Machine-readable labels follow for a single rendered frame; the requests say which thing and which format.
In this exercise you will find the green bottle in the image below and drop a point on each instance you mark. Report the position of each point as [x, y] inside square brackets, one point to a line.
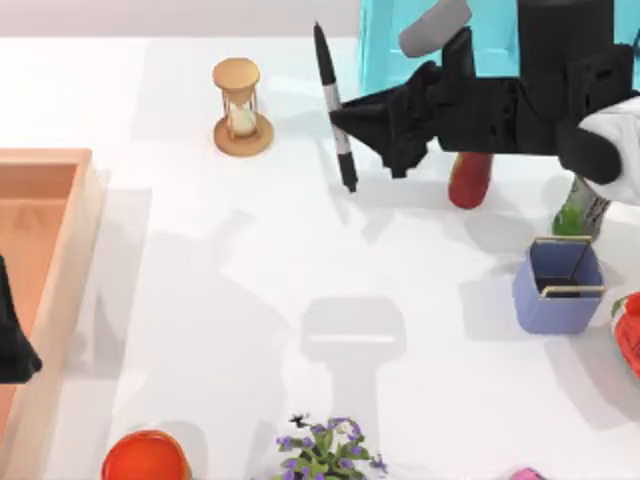
[575, 215]

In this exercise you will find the red and white package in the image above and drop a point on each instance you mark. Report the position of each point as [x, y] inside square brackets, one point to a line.
[629, 335]

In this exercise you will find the purple flower plant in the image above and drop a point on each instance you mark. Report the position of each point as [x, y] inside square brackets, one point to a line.
[322, 450]

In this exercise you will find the blue square basket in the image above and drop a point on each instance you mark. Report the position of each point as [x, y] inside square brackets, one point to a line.
[537, 307]

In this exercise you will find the red bottle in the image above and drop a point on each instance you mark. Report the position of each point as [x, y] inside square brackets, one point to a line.
[469, 182]

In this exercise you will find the pink object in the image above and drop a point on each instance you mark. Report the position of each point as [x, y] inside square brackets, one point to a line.
[527, 474]

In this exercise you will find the salmon-coloured shallow box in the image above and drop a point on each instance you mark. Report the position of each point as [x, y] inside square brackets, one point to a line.
[65, 240]

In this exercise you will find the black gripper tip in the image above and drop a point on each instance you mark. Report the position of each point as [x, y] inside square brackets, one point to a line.
[15, 345]

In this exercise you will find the wooden hourglass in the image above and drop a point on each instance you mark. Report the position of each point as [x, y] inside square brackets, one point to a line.
[240, 107]

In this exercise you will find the pale grey rounded box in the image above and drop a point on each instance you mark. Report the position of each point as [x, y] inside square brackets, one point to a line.
[432, 27]

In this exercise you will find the black and grey marker pen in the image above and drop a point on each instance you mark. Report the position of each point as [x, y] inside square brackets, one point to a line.
[327, 70]

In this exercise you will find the red cup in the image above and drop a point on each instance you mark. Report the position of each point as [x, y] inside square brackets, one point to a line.
[145, 457]

